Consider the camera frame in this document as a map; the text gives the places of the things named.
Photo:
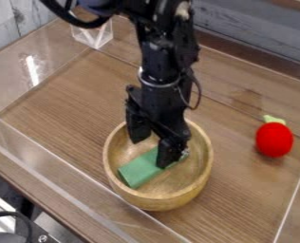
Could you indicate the red plush strawberry toy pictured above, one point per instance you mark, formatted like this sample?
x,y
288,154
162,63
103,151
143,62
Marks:
x,y
273,137

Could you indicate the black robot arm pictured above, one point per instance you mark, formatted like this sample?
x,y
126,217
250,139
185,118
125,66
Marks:
x,y
165,32

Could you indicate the clear acrylic corner bracket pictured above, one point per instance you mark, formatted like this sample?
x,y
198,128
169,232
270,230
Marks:
x,y
95,37

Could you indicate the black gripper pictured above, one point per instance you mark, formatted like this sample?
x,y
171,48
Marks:
x,y
155,111

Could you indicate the green rectangular block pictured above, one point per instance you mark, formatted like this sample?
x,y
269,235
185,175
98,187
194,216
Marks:
x,y
141,169

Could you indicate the black metal bracket with bolt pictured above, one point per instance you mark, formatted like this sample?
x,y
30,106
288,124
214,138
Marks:
x,y
31,232

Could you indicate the clear acrylic front wall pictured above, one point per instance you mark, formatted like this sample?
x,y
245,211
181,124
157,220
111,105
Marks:
x,y
77,200

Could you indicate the wooden bowl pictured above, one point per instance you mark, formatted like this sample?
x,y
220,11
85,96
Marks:
x,y
151,188

